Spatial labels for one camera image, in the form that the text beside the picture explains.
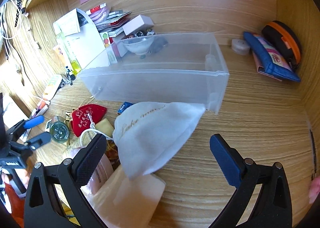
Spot clear plastic storage box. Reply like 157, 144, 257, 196
77, 32, 230, 114

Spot white orange tube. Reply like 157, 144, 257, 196
43, 74, 63, 101

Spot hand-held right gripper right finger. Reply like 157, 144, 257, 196
209, 133, 293, 228

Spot small yellow pouch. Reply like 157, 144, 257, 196
95, 119, 114, 137

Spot white box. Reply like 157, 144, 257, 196
2, 95, 28, 128

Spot pink patterned packet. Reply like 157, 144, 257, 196
86, 4, 112, 22

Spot bundle of markers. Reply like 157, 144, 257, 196
31, 100, 50, 118

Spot stack of printed packets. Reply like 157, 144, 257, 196
95, 10, 132, 37

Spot pink wallet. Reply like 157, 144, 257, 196
252, 51, 283, 81

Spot white drawstring bag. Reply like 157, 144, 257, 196
113, 101, 206, 180

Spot pale pink box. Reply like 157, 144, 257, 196
122, 15, 154, 35

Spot cream pouch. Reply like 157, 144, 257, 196
86, 165, 166, 228

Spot pile of metal trinkets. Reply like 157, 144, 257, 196
130, 30, 156, 37

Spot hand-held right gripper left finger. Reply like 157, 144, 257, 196
24, 133, 108, 228

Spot white paper bag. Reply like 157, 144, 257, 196
64, 9, 107, 68

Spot red embroidered pouch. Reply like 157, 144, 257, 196
66, 104, 108, 138

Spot white carton with paper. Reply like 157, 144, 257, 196
52, 9, 82, 37

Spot black chain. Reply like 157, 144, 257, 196
11, 0, 29, 28

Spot card with coloured dots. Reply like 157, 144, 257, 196
100, 31, 110, 48

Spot blue denim pouch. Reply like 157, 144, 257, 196
244, 31, 302, 83

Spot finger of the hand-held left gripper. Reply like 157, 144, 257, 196
25, 131, 52, 149
6, 115, 45, 141

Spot orange clothing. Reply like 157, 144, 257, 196
0, 183, 25, 218

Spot wooden desktop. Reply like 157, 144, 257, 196
27, 43, 314, 228

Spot white cream tube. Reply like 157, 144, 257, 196
52, 45, 72, 73

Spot black orange zip case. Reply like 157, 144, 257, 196
261, 21, 302, 69

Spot brown patterned packet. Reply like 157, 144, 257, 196
105, 140, 123, 168

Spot small round white container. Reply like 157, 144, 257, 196
231, 39, 250, 55

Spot clear plastic bowl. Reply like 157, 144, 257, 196
121, 36, 155, 55

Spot small blue box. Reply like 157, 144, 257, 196
117, 102, 134, 116

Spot white cables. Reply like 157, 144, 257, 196
0, 0, 40, 50

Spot clear bottle yellow liquid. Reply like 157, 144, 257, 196
57, 33, 82, 74

